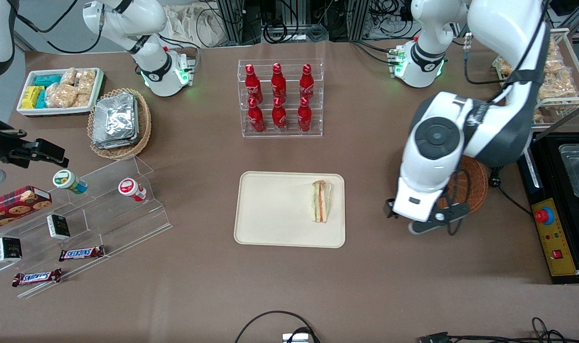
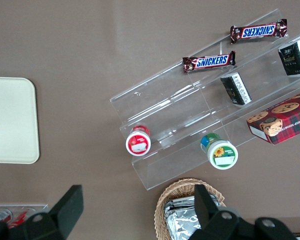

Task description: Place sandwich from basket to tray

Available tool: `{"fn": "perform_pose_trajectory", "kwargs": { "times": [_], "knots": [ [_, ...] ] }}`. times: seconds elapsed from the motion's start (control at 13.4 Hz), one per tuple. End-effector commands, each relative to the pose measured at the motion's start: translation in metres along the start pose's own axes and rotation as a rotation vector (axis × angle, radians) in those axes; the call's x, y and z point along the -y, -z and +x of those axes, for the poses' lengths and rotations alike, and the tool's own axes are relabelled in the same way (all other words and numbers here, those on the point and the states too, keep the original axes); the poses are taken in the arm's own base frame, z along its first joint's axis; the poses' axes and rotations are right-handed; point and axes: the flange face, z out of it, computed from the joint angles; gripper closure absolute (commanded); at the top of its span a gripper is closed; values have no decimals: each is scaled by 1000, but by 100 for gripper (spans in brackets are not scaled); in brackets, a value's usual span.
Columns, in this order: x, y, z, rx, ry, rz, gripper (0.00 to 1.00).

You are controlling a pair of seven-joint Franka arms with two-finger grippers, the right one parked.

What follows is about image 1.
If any red cola bottle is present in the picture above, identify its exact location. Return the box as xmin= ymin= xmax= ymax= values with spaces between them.
xmin=244 ymin=63 xmax=264 ymax=104
xmin=271 ymin=62 xmax=287 ymax=103
xmin=271 ymin=97 xmax=288 ymax=133
xmin=248 ymin=97 xmax=266 ymax=133
xmin=297 ymin=97 xmax=313 ymax=133
xmin=299 ymin=63 xmax=315 ymax=101

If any small black white box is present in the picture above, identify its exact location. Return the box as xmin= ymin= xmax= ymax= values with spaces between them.
xmin=0 ymin=236 xmax=23 ymax=263
xmin=47 ymin=214 xmax=71 ymax=240

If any clear plastic container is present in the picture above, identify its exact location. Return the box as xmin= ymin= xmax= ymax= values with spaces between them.
xmin=559 ymin=144 xmax=579 ymax=200

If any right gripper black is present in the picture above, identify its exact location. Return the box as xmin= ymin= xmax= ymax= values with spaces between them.
xmin=0 ymin=112 xmax=70 ymax=186

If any red lid yogurt cup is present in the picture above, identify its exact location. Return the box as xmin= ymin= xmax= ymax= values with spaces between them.
xmin=118 ymin=177 xmax=148 ymax=202

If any silver foil pack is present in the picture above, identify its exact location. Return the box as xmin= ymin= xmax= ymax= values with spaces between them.
xmin=92 ymin=136 xmax=141 ymax=150
xmin=93 ymin=93 xmax=138 ymax=143

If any aluminium frame post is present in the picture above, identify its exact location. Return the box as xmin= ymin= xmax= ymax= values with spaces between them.
xmin=348 ymin=0 xmax=369 ymax=41
xmin=217 ymin=0 xmax=245 ymax=46

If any clear acrylic stepped display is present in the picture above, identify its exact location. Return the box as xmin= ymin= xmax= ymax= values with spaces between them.
xmin=0 ymin=155 xmax=173 ymax=299

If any grey metal bar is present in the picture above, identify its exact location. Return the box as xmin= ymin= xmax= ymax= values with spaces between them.
xmin=532 ymin=97 xmax=579 ymax=140

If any black tangled cable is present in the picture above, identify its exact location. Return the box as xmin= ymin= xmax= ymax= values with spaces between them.
xmin=416 ymin=317 xmax=579 ymax=343

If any red plaid cookie box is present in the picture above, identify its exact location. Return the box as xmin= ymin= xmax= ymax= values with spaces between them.
xmin=0 ymin=185 xmax=52 ymax=233

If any clear acrylic bottle rack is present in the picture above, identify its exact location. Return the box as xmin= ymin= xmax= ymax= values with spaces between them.
xmin=238 ymin=59 xmax=324 ymax=139

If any yellow snack packet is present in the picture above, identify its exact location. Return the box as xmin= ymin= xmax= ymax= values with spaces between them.
xmin=21 ymin=86 xmax=45 ymax=110

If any triangular sandwich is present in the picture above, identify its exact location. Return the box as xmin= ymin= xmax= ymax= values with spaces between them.
xmin=311 ymin=180 xmax=334 ymax=224

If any green lid yogurt cup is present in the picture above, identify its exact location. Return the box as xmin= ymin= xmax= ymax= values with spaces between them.
xmin=52 ymin=169 xmax=88 ymax=195

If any round brown wicker basket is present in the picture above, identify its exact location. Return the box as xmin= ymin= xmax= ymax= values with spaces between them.
xmin=435 ymin=155 xmax=489 ymax=213

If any black power cable plug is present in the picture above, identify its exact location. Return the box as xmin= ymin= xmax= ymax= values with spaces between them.
xmin=489 ymin=166 xmax=533 ymax=216

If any black looped cable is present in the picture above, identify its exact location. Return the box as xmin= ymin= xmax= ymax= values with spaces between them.
xmin=235 ymin=311 xmax=321 ymax=343

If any light oval wicker basket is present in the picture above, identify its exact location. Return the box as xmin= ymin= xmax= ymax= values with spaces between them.
xmin=87 ymin=88 xmax=152 ymax=160

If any white plastic bag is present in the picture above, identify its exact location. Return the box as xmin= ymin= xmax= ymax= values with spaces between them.
xmin=165 ymin=5 xmax=226 ymax=48

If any white rectangular snack bin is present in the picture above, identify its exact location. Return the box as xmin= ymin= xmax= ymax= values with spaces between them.
xmin=17 ymin=67 xmax=105 ymax=118

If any brown snickers bar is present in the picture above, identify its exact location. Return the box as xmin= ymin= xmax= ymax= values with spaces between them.
xmin=12 ymin=268 xmax=62 ymax=287
xmin=59 ymin=245 xmax=106 ymax=262

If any beige rectangular tray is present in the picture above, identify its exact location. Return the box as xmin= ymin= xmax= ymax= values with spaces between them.
xmin=234 ymin=171 xmax=346 ymax=249

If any black appliance yellow panel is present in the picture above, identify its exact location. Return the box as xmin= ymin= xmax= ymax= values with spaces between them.
xmin=514 ymin=131 xmax=579 ymax=285

